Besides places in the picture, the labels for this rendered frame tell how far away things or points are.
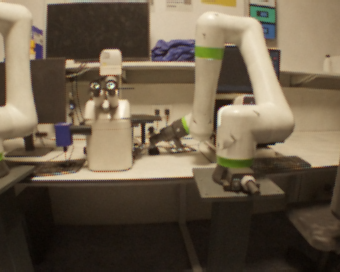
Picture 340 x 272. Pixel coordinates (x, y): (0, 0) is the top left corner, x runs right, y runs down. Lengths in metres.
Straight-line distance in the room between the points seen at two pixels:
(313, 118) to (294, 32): 0.78
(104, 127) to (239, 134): 0.54
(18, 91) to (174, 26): 1.33
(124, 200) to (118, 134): 1.05
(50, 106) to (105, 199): 0.95
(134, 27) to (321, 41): 1.71
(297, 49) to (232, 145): 1.75
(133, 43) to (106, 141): 0.84
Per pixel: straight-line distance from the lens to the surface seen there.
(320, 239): 1.22
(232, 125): 0.73
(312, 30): 2.52
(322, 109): 2.39
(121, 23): 1.72
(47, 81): 1.37
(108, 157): 1.04
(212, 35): 0.94
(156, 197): 1.98
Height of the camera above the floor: 1.10
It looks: 11 degrees down
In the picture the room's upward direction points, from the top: straight up
